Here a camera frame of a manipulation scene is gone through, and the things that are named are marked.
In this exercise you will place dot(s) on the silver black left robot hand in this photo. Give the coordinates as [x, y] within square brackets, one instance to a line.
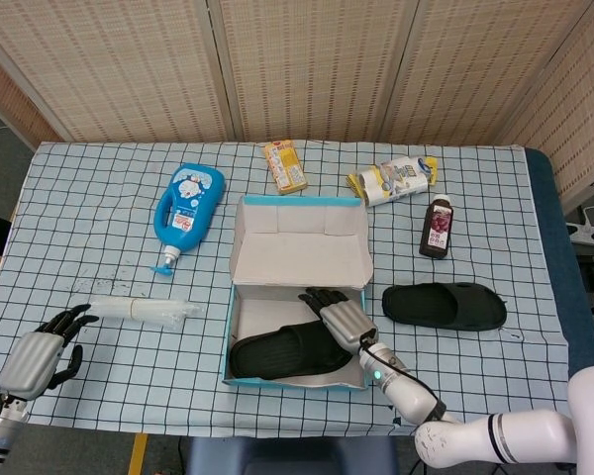
[29, 361]

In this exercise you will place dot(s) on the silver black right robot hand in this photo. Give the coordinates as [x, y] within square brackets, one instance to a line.
[349, 324]

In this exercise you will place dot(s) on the black slipper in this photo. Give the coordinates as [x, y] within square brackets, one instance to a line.
[416, 302]
[277, 351]

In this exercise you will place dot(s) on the blue cardboard shoe box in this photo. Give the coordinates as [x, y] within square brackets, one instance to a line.
[297, 247]

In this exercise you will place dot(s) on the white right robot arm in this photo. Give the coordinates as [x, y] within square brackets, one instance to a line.
[411, 391]

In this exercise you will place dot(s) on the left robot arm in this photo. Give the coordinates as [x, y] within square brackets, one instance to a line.
[0, 430]

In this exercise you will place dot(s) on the dark juice bottle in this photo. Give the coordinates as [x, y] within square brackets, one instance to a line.
[436, 232]

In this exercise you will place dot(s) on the clear plastic bundle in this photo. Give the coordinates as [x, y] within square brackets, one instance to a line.
[153, 312]

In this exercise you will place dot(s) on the blue checkered tablecloth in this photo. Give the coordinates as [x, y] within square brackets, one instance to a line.
[104, 247]

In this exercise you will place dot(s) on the white yellow bag roll pack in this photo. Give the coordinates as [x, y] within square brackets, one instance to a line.
[391, 180]

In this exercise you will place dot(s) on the yellow snack packet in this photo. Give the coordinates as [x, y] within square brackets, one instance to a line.
[287, 168]

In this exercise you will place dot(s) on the blue pump detergent bottle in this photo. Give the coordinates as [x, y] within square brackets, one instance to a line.
[188, 213]

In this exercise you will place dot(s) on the blue padded table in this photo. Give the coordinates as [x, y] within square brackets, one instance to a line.
[564, 247]

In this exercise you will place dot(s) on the white stand foot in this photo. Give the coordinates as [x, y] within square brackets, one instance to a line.
[586, 231]

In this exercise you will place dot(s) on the woven bamboo folding screen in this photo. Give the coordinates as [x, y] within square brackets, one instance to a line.
[302, 64]

